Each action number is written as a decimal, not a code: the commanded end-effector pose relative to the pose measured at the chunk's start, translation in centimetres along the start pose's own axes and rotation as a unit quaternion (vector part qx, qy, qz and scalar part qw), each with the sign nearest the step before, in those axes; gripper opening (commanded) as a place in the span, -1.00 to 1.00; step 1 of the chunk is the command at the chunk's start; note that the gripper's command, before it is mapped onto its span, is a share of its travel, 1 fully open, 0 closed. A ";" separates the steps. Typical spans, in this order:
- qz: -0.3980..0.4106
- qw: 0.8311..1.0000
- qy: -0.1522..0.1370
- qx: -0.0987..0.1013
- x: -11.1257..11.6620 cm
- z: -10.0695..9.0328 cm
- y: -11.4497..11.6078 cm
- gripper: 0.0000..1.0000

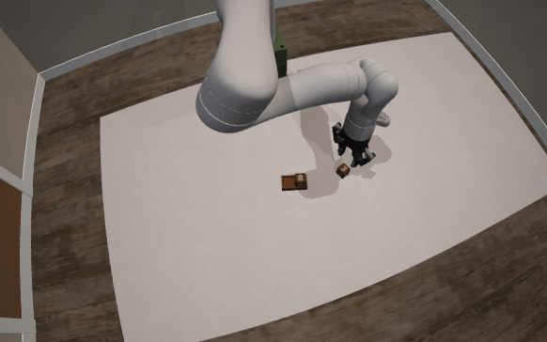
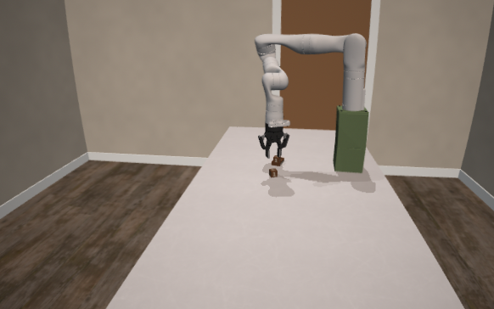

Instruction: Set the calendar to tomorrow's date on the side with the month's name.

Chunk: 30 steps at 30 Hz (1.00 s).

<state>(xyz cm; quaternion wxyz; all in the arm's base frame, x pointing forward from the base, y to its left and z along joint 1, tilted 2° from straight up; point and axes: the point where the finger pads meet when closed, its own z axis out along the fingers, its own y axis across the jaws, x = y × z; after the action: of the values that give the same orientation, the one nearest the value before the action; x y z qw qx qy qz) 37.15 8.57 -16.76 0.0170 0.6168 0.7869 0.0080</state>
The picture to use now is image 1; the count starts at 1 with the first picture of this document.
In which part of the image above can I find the brown wooden tray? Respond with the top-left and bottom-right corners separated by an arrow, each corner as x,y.
281,175 -> 307,191

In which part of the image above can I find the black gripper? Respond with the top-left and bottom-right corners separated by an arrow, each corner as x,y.
332,122 -> 376,167

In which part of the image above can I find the brown calendar cube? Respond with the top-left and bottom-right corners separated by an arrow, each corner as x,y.
336,163 -> 351,179
294,173 -> 306,187

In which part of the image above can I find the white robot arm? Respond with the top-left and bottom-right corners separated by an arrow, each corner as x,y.
195,0 -> 399,141

